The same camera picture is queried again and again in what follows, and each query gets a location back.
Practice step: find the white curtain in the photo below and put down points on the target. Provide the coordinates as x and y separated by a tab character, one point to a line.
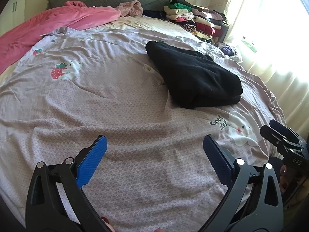
277	77

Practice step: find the white wardrobe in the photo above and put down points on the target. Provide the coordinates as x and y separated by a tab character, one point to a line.
19	4

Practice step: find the person's right hand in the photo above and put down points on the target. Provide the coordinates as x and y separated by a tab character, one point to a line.
286	186

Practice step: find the pink fluffy garment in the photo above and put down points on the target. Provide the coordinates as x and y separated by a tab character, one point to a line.
130	8

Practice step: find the black sweater with orange cuffs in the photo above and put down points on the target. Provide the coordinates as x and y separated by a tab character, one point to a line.
193	77

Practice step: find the purple cloth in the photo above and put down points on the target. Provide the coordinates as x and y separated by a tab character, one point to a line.
229	50

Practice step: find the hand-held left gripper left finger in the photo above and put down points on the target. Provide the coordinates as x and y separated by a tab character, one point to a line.
93	159

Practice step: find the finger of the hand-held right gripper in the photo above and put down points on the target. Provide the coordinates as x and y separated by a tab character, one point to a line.
270	133
280	127

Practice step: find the beige bed sheet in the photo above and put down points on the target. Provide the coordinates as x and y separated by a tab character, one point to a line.
149	23

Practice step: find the stack of folded clothes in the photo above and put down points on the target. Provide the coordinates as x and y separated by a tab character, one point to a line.
200	21

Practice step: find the dark navy garment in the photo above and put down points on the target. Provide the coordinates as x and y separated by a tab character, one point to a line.
154	14

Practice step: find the pink blanket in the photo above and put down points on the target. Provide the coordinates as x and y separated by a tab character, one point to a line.
48	24

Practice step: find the person's left hand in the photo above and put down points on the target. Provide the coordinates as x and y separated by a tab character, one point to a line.
107	224

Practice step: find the pale pink printed bed cover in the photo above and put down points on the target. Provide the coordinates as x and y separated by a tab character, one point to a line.
96	106

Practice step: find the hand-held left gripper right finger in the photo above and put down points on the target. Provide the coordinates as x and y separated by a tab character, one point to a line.
218	162

